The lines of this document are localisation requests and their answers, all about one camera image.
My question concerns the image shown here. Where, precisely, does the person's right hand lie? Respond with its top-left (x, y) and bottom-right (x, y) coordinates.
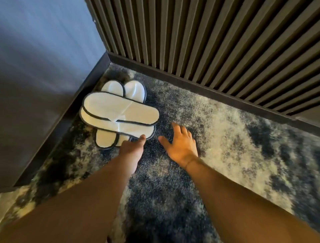
top-left (158, 122), bottom-right (199, 170)

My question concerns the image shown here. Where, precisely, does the person's left hand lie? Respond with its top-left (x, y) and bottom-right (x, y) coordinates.
top-left (117, 134), bottom-right (147, 176)

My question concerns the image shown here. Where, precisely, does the person's right forearm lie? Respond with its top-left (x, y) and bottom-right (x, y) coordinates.
top-left (184, 157), bottom-right (320, 243)

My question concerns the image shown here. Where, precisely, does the person's left forearm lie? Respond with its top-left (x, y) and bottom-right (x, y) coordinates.
top-left (0, 156), bottom-right (136, 243)

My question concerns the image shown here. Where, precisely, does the white slipper with dark trim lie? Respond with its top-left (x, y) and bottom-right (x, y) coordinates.
top-left (95, 80), bottom-right (126, 150)
top-left (116, 80), bottom-right (147, 148)
top-left (82, 91), bottom-right (160, 126)
top-left (79, 107), bottom-right (157, 141)

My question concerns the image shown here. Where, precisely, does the black baseboard under slatted panel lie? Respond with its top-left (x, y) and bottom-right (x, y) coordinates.
top-left (107, 51), bottom-right (320, 137)

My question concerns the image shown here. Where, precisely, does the dark slatted wooden panel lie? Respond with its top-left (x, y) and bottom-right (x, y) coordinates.
top-left (85, 0), bottom-right (320, 119)

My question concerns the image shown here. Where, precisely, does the black baseboard under plain wall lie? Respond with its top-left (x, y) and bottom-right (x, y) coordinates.
top-left (14, 52), bottom-right (111, 188)

